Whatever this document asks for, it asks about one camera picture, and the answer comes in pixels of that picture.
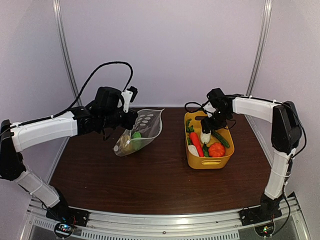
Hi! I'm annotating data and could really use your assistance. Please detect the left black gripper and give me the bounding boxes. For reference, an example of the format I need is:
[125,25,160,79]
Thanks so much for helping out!
[100,107,138,130]

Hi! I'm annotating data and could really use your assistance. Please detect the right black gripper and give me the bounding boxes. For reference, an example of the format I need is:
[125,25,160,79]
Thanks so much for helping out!
[201,108,231,134]

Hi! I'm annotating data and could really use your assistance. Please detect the white toy radish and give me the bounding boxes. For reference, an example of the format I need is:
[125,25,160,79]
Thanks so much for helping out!
[200,131,212,144]

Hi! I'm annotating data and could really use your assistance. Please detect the yellow toy squash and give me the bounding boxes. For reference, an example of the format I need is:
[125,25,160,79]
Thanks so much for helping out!
[118,135,131,154]

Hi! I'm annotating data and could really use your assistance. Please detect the orange toy carrot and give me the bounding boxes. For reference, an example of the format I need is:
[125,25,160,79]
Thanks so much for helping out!
[185,118,205,157]

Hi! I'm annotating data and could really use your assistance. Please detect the light green toy gourd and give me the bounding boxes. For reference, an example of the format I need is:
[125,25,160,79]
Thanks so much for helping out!
[130,131,142,151]

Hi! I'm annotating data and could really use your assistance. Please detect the dotted clear zip bag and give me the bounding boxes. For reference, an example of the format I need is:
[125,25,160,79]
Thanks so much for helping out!
[113,108,165,157]

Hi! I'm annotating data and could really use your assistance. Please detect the yellow plastic basket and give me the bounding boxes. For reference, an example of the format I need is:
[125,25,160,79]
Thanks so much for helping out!
[184,111,235,170]

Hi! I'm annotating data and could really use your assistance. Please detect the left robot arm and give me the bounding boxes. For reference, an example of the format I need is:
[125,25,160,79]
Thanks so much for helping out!
[0,86,138,222]

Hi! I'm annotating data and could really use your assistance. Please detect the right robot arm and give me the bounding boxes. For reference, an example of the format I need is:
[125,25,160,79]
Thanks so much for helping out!
[200,88,304,221]

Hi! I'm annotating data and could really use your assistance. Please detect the dark green toy cucumber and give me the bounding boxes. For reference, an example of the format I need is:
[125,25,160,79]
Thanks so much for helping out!
[211,130,230,149]

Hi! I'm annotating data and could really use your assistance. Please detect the orange toy pumpkin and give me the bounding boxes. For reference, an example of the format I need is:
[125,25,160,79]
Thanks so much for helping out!
[208,142,226,158]

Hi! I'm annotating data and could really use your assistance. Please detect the left circuit board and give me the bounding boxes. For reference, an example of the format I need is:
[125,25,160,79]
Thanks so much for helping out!
[53,222,74,239]

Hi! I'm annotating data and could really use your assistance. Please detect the circuit board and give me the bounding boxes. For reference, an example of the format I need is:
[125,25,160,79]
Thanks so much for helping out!
[53,222,74,239]
[254,223,275,238]

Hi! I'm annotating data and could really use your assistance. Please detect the right circuit board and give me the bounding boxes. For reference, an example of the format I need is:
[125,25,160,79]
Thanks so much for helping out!
[254,223,275,238]

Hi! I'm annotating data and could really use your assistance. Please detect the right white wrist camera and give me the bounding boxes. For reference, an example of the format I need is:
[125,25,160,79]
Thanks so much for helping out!
[202,101,216,118]

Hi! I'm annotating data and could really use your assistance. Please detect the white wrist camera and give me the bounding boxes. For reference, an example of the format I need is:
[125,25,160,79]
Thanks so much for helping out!
[202,101,216,118]
[121,86,138,113]

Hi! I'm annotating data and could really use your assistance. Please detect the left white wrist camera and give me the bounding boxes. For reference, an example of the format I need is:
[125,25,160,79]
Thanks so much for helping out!
[121,86,138,113]

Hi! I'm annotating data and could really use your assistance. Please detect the right black cable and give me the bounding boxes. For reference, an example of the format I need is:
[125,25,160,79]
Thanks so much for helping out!
[184,101,238,131]

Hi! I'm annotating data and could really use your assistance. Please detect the black cable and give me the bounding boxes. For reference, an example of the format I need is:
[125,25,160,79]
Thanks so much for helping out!
[184,101,238,131]
[0,62,135,141]

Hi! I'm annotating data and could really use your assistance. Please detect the left black cable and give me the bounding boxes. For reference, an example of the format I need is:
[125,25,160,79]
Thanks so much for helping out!
[0,62,135,141]

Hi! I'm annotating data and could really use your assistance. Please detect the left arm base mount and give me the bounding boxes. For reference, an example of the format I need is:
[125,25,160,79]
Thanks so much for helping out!
[45,207,90,227]

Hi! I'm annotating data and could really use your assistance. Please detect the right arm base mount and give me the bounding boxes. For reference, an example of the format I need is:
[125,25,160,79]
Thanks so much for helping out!
[238,206,282,226]

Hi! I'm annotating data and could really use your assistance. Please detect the front aluminium rail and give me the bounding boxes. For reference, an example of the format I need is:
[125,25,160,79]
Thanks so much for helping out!
[18,200,311,240]

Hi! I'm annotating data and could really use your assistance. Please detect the right aluminium frame post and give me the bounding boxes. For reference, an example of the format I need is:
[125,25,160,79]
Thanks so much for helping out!
[246,0,273,96]

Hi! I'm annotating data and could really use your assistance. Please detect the aluminium frame post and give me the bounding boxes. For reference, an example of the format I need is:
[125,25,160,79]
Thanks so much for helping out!
[246,0,273,96]
[52,0,79,99]

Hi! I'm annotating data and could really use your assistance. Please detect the left aluminium frame post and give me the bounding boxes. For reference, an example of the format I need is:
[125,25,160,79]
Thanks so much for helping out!
[52,0,79,99]

